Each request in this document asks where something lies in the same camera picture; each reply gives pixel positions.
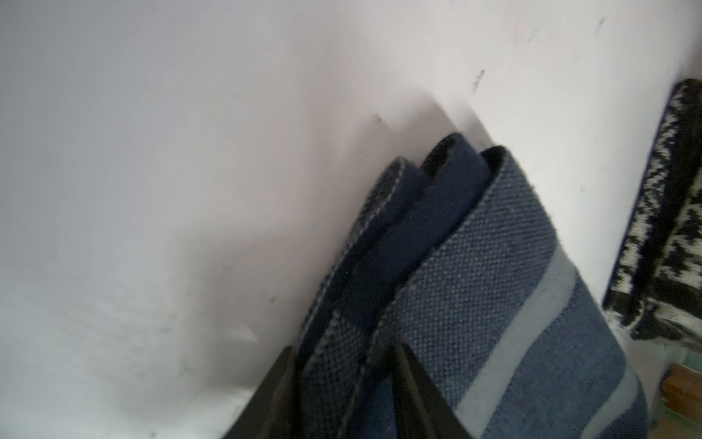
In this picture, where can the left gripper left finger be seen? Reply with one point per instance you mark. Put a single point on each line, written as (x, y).
(272, 412)

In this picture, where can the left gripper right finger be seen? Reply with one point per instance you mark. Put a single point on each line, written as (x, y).
(420, 410)

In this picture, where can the navy plaid scarf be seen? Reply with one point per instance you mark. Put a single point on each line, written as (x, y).
(457, 260)

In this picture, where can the houndstooth scarf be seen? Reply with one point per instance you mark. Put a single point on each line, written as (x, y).
(655, 287)

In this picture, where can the brown spice bottle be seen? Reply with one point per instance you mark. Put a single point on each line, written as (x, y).
(681, 390)

